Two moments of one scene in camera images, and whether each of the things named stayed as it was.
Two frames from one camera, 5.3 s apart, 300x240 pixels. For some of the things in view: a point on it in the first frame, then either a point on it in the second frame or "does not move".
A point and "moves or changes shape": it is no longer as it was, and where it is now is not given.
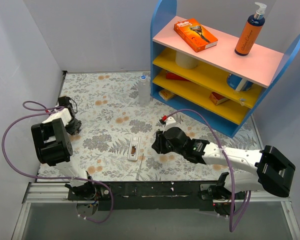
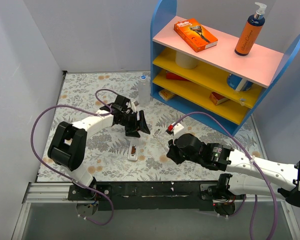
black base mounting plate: (130, 196) does not move
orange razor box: (195, 35) does not move
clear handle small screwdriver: (139, 168) moves or changes shape
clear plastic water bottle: (144, 91) does not move
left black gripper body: (73, 124) -> (135, 122)
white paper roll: (185, 61) does not move
